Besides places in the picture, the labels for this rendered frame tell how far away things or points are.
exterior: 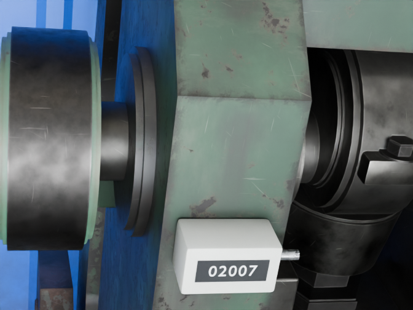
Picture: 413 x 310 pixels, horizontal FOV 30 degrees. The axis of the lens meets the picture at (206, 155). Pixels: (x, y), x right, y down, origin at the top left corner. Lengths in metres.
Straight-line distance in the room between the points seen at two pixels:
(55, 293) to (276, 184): 0.68
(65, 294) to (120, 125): 0.59
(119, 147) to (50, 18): 1.15
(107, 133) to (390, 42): 0.24
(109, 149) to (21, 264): 1.49
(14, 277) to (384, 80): 1.61
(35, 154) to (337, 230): 0.28
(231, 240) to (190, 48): 0.14
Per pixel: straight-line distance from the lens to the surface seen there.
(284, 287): 0.63
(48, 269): 1.27
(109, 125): 0.64
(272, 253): 0.55
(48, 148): 0.57
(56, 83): 0.58
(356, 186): 0.65
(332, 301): 0.77
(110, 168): 0.64
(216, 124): 0.53
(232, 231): 0.55
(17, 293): 2.17
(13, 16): 1.80
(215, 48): 0.53
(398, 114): 0.64
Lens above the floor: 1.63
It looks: 27 degrees down
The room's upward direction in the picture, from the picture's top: 8 degrees clockwise
